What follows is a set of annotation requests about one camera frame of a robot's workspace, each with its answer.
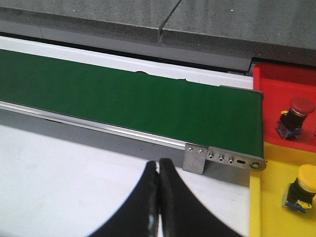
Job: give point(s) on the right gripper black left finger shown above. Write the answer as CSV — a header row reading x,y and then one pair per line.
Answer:
x,y
138,215

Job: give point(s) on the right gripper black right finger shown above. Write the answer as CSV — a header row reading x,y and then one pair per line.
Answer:
x,y
183,215

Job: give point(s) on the yellow mushroom button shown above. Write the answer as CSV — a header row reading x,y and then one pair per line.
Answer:
x,y
300,193

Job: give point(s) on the red mushroom push button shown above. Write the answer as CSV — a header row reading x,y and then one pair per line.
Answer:
x,y
291,122

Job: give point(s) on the yellow plastic tray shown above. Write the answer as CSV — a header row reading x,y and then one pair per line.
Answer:
x,y
267,216

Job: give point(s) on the steel conveyor end plate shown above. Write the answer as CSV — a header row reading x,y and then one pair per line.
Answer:
x,y
235,159

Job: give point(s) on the green conveyor belt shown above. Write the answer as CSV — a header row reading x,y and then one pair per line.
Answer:
x,y
202,114

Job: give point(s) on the red plastic tray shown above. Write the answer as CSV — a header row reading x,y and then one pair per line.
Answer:
x,y
280,84

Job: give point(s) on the right grey stone slab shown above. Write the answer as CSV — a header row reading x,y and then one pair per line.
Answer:
x,y
278,30

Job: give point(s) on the grey stone slab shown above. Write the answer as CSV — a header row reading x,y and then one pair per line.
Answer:
x,y
278,30
129,20

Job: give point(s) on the left grey stone slab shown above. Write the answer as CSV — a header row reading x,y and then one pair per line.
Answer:
x,y
129,20

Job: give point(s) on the steel conveyor support bracket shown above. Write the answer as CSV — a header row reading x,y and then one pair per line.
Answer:
x,y
194,158

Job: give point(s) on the aluminium conveyor side rail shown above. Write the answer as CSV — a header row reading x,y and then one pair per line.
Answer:
x,y
97,126

